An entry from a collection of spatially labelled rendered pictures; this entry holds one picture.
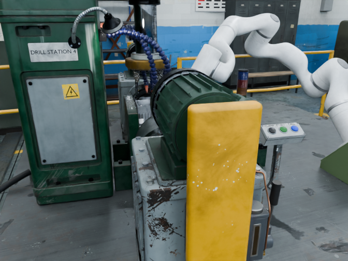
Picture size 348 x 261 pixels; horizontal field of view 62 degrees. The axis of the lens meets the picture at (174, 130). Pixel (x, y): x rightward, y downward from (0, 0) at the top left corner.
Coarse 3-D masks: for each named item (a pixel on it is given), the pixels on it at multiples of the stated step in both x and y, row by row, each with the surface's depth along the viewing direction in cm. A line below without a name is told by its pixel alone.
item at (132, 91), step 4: (136, 84) 160; (140, 84) 156; (132, 88) 159; (140, 88) 149; (144, 88) 147; (148, 88) 147; (128, 92) 160; (132, 92) 153; (136, 92) 147; (140, 92) 147; (144, 92) 147; (148, 92) 148; (136, 96) 146; (140, 96) 147; (144, 96) 147; (148, 96) 148
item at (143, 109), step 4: (136, 100) 130; (140, 100) 131; (144, 100) 132; (148, 100) 132; (136, 104) 125; (140, 104) 132; (144, 104) 132; (148, 104) 128; (136, 108) 127; (140, 108) 123; (144, 108) 123; (148, 108) 123; (140, 112) 123; (144, 112) 124; (148, 112) 124; (140, 116) 123; (144, 116) 124; (148, 116) 124; (144, 120) 125
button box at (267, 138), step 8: (264, 128) 117; (288, 128) 118; (264, 136) 116; (272, 136) 114; (280, 136) 115; (288, 136) 115; (296, 136) 116; (304, 136) 118; (264, 144) 116; (272, 144) 117
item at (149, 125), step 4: (152, 116) 107; (148, 120) 105; (152, 120) 103; (144, 124) 105; (148, 124) 102; (152, 124) 100; (156, 124) 98; (140, 128) 106; (144, 128) 102; (148, 128) 99; (152, 128) 97; (156, 128) 95; (140, 132) 104; (144, 132) 100; (148, 132) 97; (152, 132) 95; (156, 132) 93; (160, 132) 93; (136, 136) 107; (140, 136) 101; (144, 136) 97; (148, 136) 95
